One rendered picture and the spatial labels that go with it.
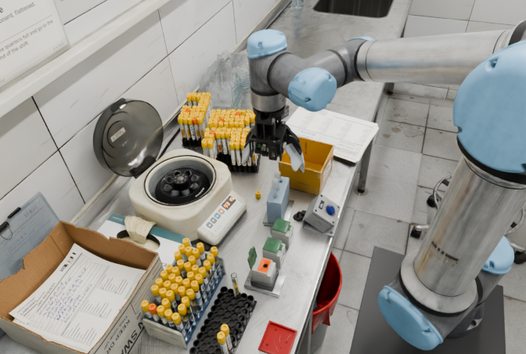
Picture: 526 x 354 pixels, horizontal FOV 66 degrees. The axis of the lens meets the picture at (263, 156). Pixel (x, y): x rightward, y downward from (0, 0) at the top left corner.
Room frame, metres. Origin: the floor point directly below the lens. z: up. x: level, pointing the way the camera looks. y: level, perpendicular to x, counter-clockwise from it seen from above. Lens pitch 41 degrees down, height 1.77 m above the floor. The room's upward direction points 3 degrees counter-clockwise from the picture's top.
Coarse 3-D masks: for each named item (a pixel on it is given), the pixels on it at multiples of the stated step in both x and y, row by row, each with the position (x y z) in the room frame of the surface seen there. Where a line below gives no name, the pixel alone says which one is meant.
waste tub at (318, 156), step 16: (304, 144) 0.98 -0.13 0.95; (320, 144) 0.96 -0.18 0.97; (288, 160) 0.95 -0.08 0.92; (304, 160) 0.98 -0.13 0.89; (320, 160) 0.96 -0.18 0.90; (288, 176) 0.87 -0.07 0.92; (304, 176) 0.85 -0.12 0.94; (320, 176) 0.83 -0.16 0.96; (304, 192) 0.85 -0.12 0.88; (320, 192) 0.84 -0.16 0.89
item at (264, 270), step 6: (258, 258) 0.57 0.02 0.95; (264, 258) 0.57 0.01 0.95; (258, 264) 0.55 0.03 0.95; (264, 264) 0.55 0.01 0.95; (270, 264) 0.55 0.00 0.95; (252, 270) 0.54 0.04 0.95; (258, 270) 0.54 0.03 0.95; (264, 270) 0.54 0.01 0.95; (270, 270) 0.54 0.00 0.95; (258, 276) 0.53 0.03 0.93; (264, 276) 0.53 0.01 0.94; (270, 276) 0.52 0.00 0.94; (264, 282) 0.53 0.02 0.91; (270, 282) 0.52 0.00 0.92
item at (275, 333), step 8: (272, 328) 0.43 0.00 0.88; (280, 328) 0.43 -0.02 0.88; (288, 328) 0.43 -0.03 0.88; (264, 336) 0.41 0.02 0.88; (272, 336) 0.42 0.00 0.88; (280, 336) 0.42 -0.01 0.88; (288, 336) 0.41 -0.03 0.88; (296, 336) 0.41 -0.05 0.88; (264, 344) 0.40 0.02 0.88; (272, 344) 0.40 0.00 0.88; (280, 344) 0.40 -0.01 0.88; (288, 344) 0.40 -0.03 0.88; (272, 352) 0.38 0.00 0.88; (280, 352) 0.38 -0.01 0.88; (288, 352) 0.38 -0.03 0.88
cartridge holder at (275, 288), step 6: (276, 270) 0.56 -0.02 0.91; (252, 276) 0.55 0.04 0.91; (276, 276) 0.55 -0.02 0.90; (282, 276) 0.56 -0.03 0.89; (246, 282) 0.55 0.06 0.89; (252, 282) 0.54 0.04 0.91; (258, 282) 0.53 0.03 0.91; (276, 282) 0.54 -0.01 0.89; (282, 282) 0.54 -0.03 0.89; (252, 288) 0.53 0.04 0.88; (258, 288) 0.53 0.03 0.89; (264, 288) 0.53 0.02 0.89; (270, 288) 0.52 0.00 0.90; (276, 288) 0.53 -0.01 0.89; (282, 288) 0.53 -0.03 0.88; (270, 294) 0.52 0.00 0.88; (276, 294) 0.51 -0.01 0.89
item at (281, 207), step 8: (280, 184) 0.79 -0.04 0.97; (288, 184) 0.80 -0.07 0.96; (272, 192) 0.76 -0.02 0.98; (280, 192) 0.76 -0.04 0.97; (288, 192) 0.80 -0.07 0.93; (272, 200) 0.73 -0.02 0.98; (280, 200) 0.73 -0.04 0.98; (288, 200) 0.80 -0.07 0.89; (272, 208) 0.73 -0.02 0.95; (280, 208) 0.72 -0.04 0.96; (288, 208) 0.78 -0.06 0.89; (272, 216) 0.73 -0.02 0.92; (280, 216) 0.72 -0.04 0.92; (288, 216) 0.75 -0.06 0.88; (272, 224) 0.73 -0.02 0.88
